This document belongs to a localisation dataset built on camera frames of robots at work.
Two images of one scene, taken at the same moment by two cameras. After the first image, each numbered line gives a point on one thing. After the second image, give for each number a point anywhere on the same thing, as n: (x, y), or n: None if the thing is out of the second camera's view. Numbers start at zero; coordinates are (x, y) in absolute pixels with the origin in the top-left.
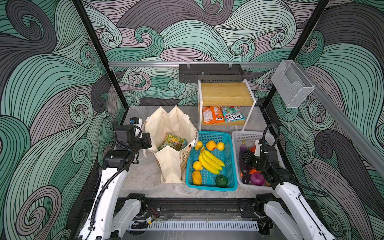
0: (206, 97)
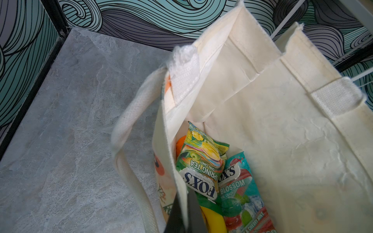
0: (363, 9)
